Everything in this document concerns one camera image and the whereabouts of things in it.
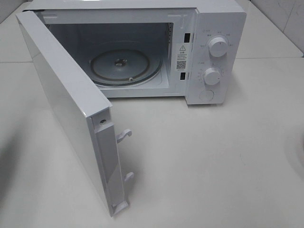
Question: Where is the round door release button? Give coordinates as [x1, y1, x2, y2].
[199, 90, 214, 102]

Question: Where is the white microwave door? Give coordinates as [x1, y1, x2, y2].
[17, 11, 134, 216]

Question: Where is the white microwave knob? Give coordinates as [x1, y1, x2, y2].
[208, 35, 228, 57]
[203, 67, 221, 86]

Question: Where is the pink round plate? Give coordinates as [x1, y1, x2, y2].
[298, 133, 304, 156]

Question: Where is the glass microwave turntable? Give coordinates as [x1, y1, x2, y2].
[89, 41, 163, 87]

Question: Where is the white warning label sticker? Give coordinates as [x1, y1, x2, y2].
[175, 43, 189, 71]

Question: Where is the white microwave oven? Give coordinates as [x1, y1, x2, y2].
[22, 0, 247, 105]

